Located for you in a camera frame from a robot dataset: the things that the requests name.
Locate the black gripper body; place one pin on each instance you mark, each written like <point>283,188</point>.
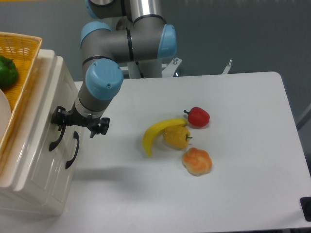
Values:
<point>89,121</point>

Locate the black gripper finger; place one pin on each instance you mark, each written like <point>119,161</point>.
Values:
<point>99,126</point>
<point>60,117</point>

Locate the white drawer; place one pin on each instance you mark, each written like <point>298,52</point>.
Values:
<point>64,148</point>
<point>61,89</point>

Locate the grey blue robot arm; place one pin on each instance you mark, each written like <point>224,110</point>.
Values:
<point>124,31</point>

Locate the white drawer cabinet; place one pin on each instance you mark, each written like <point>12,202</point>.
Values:
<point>16,190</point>

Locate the yellow banana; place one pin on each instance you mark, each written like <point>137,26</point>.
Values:
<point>158,128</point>

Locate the white plate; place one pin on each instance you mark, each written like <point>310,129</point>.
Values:
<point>5,113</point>

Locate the green bell pepper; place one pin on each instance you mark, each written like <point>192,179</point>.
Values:
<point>8,72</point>

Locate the yellow bell pepper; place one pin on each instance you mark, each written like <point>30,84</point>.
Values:
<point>177,136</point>

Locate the yellow woven basket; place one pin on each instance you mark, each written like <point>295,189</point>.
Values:
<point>23,49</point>

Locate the red bell pepper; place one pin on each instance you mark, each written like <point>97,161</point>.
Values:
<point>198,117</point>

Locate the orange bread roll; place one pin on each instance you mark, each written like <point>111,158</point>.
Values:
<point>197,162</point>

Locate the black corner object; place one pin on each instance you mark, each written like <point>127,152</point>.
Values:
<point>306,207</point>

